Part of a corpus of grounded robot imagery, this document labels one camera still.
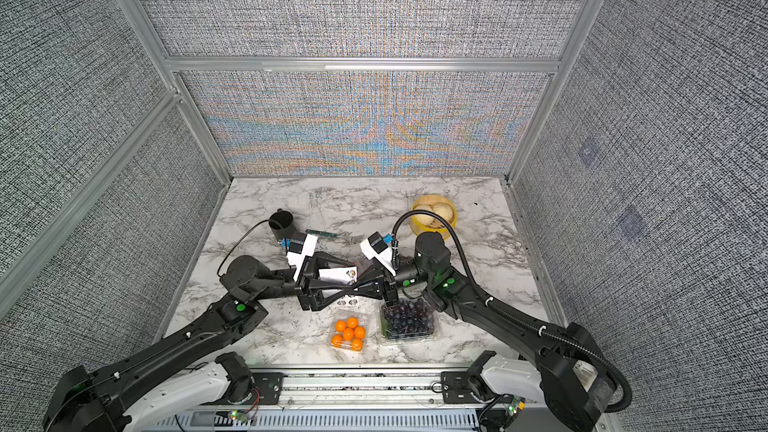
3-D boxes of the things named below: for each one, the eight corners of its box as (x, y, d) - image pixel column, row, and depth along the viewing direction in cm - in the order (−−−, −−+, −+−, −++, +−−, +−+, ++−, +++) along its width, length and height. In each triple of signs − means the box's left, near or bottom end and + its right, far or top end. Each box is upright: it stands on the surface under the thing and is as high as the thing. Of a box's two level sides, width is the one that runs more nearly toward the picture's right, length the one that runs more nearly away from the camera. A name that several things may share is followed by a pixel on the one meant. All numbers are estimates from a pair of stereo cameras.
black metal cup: (274, 241, 103) (266, 226, 96) (279, 224, 107) (272, 208, 100) (296, 241, 103) (289, 226, 96) (299, 224, 107) (294, 208, 100)
